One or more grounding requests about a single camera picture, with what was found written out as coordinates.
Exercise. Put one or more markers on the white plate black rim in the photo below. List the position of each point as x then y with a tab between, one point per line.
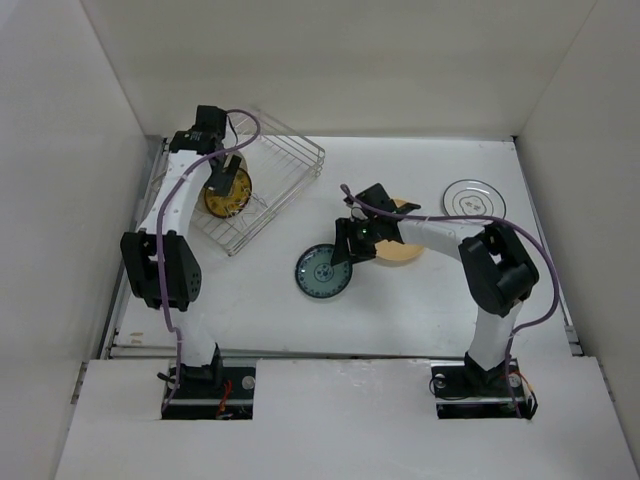
469	197

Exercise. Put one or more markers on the yellow patterned plate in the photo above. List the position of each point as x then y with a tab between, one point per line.
225	207

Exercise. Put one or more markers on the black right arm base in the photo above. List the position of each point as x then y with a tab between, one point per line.
463	392

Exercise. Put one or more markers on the yellow bear plate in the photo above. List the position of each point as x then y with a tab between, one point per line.
394	251

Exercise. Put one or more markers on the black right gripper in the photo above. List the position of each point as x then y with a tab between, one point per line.
344	228

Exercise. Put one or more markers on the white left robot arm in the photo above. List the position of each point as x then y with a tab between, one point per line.
160	265

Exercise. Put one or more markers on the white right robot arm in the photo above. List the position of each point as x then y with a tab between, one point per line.
499	272

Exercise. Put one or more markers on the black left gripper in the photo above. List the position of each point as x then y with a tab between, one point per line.
220	182

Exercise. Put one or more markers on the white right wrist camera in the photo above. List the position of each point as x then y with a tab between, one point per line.
357	214

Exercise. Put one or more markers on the blue patterned plate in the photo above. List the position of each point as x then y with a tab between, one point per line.
316	277

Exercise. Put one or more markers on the clear wire dish rack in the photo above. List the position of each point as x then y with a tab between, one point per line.
281	164

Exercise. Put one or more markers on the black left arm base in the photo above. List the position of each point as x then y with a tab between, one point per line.
214	392

